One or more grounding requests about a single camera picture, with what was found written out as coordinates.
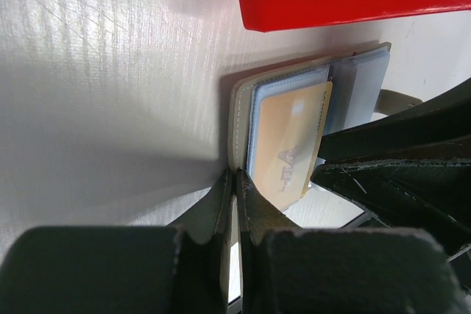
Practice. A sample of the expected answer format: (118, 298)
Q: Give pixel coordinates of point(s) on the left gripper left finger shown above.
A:
(182, 267)

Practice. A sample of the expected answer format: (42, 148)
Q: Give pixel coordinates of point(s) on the grey leather card holder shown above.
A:
(357, 93)

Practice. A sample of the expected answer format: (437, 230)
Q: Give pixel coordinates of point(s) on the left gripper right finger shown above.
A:
(288, 269)

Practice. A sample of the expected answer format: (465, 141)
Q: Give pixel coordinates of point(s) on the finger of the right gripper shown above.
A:
(433, 195)
(444, 117)

